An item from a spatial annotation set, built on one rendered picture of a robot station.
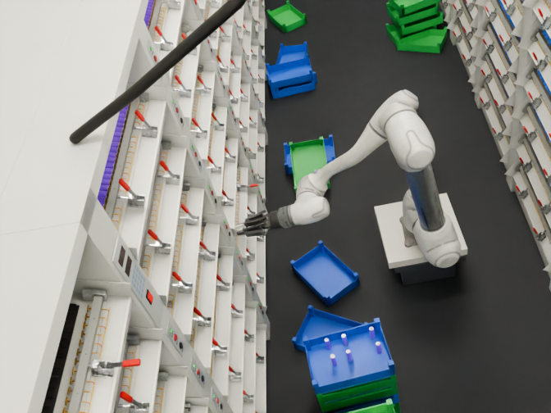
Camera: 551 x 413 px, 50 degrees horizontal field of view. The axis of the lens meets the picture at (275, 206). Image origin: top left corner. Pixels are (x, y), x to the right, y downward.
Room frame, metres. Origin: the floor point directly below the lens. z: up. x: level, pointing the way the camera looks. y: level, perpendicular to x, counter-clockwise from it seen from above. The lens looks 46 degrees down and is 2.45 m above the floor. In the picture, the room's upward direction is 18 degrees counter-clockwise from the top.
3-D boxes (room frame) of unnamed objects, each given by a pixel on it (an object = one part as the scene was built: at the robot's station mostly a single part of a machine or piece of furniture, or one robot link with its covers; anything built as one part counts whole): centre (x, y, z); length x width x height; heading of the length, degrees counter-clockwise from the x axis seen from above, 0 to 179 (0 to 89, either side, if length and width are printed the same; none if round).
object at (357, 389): (1.08, -0.09, 0.36); 0.30 x 0.20 x 0.08; 86
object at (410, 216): (1.68, -0.62, 0.41); 0.18 x 0.16 x 0.22; 178
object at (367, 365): (1.08, -0.09, 0.44); 0.30 x 0.20 x 0.08; 86
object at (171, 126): (1.59, 0.30, 0.85); 0.20 x 0.09 x 1.70; 78
